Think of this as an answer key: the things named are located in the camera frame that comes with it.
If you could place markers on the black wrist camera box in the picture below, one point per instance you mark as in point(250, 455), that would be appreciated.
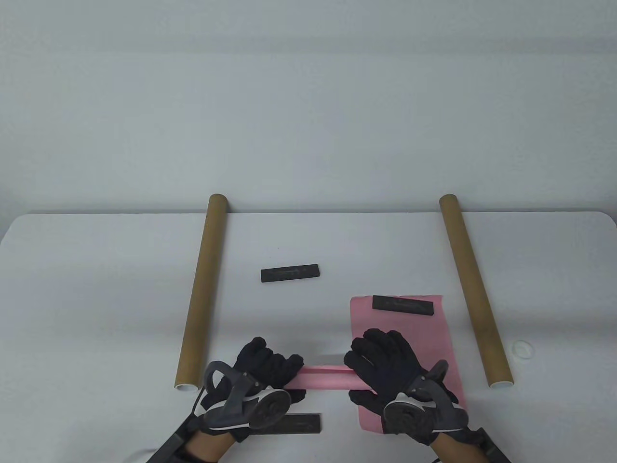
point(173, 443)
point(491, 446)

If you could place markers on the gray tracking controller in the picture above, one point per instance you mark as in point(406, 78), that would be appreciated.
point(409, 417)
point(270, 410)

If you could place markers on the person's right forearm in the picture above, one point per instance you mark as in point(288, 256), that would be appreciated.
point(458, 451)

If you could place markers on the white tube end cap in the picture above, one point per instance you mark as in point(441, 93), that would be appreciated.
point(522, 348)

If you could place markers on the pink paper sheet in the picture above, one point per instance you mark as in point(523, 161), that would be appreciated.
point(434, 337)
point(323, 378)

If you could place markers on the black bar paperweight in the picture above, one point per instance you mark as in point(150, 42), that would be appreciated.
point(289, 273)
point(402, 306)
point(303, 424)

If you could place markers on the person's left forearm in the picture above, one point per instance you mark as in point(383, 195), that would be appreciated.
point(209, 448)

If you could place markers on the person's right hand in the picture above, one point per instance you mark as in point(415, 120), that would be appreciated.
point(385, 357)

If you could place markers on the brown cardboard mailing tube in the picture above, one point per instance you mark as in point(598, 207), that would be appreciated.
point(202, 289)
point(470, 279)

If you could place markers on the person's left hand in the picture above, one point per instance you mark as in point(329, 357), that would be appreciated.
point(265, 361)

